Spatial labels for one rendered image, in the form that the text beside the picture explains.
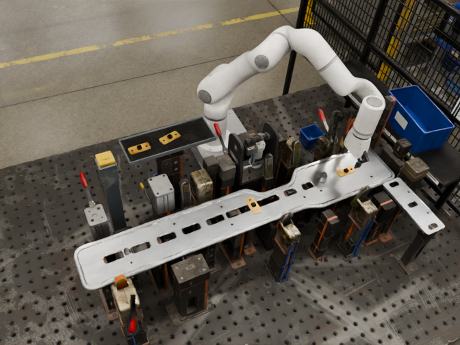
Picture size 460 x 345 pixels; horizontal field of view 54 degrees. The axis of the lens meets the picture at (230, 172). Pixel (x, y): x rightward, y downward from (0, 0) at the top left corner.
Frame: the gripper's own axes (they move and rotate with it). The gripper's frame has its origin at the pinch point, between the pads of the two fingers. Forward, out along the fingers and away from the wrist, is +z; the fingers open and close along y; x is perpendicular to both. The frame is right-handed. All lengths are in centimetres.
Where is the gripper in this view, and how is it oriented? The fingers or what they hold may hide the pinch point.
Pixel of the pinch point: (351, 158)
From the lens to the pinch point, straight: 200.7
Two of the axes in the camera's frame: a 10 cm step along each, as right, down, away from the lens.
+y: 4.5, 7.0, -5.6
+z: -0.7, 6.5, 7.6
